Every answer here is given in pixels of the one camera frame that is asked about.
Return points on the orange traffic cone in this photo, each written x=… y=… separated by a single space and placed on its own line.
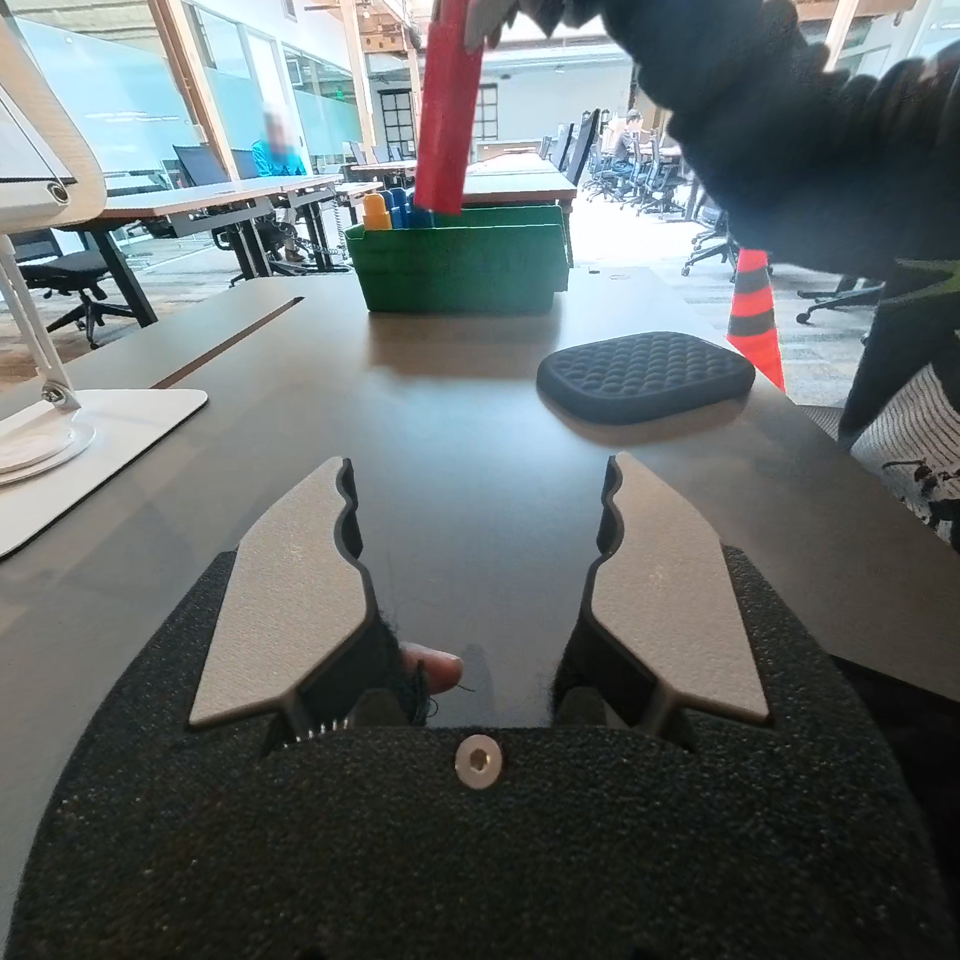
x=754 y=315

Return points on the black wrist rest pad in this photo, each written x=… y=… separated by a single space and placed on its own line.
x=645 y=375

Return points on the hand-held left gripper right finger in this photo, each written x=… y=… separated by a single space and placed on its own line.
x=675 y=600

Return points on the row of black office chairs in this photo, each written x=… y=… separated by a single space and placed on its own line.
x=660 y=180

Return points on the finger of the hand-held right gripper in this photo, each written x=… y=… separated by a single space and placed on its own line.
x=484 y=22

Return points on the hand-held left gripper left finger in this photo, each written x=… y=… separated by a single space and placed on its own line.
x=285 y=600

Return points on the row of coloured flat blocks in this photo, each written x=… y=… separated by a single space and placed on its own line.
x=376 y=214

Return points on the red long block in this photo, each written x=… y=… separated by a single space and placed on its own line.
x=450 y=112

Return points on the wooden top office desk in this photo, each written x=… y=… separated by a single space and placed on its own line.
x=187 y=199
x=517 y=184

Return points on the person's left hand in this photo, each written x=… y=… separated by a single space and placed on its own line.
x=439 y=667

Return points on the person's right forearm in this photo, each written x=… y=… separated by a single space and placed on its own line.
x=787 y=135

